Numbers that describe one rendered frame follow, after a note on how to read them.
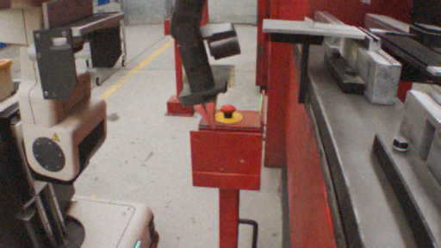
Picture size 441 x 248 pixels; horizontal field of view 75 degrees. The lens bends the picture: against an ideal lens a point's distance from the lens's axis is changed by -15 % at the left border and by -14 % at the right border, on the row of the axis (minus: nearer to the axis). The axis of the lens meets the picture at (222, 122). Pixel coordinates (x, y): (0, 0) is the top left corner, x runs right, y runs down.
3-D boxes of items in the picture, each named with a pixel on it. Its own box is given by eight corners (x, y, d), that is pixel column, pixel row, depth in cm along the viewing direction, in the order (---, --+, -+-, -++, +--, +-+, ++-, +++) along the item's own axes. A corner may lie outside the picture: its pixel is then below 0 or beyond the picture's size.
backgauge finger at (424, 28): (363, 32, 92) (364, 15, 90) (437, 41, 89) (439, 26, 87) (374, 40, 82) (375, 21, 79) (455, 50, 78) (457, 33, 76)
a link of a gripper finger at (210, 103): (222, 133, 73) (211, 93, 70) (191, 138, 75) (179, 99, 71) (225, 120, 80) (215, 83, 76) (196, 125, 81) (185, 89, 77)
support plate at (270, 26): (263, 22, 98) (263, 19, 98) (349, 27, 95) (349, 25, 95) (262, 32, 82) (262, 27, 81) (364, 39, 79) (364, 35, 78)
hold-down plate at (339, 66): (323, 61, 102) (324, 52, 101) (339, 62, 102) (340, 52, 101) (342, 93, 75) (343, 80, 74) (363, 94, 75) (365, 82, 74)
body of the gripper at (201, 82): (226, 96, 70) (217, 62, 67) (179, 105, 72) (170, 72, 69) (228, 86, 76) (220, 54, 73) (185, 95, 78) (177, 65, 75)
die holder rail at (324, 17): (313, 28, 164) (314, 10, 160) (325, 29, 163) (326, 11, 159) (330, 49, 119) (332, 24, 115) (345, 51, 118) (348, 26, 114)
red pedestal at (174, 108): (170, 106, 299) (165, 13, 264) (197, 108, 296) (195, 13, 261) (164, 115, 281) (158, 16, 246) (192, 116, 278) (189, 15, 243)
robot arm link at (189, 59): (177, 39, 71) (174, 43, 66) (207, 30, 71) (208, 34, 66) (185, 68, 74) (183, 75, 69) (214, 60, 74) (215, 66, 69)
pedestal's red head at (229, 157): (205, 146, 97) (204, 87, 89) (261, 149, 95) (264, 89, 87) (192, 187, 79) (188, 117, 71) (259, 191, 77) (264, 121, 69)
